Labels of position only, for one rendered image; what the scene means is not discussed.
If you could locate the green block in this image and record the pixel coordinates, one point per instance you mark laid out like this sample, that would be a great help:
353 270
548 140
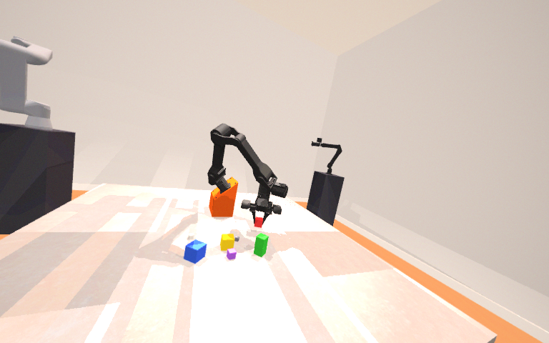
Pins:
261 240
259 251

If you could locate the small purple block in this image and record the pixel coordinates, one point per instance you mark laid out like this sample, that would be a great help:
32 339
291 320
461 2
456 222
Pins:
231 254

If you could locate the blue cube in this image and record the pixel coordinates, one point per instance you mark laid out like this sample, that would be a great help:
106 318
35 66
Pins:
195 251

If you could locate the yellow block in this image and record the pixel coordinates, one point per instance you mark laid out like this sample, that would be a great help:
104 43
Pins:
227 242

